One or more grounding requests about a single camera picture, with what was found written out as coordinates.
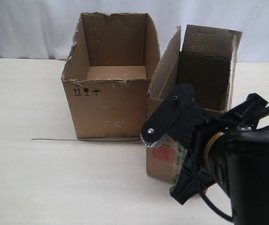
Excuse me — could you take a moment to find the thin black wire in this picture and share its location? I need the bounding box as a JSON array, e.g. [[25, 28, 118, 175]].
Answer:
[[31, 138, 142, 142]]

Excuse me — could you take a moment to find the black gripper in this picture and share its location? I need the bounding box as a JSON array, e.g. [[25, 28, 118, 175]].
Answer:
[[141, 83, 268, 204]]

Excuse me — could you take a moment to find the narrow cardboard box with flaps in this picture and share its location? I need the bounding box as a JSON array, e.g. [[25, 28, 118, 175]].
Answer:
[[146, 24, 243, 184]]

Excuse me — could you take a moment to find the white backdrop cloth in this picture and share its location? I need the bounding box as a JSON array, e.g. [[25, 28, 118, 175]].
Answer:
[[0, 0, 269, 62]]

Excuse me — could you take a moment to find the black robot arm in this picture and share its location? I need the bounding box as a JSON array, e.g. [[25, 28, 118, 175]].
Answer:
[[140, 83, 269, 225]]

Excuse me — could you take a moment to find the large open cardboard box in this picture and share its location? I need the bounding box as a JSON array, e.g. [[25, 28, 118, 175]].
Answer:
[[61, 12, 160, 139]]

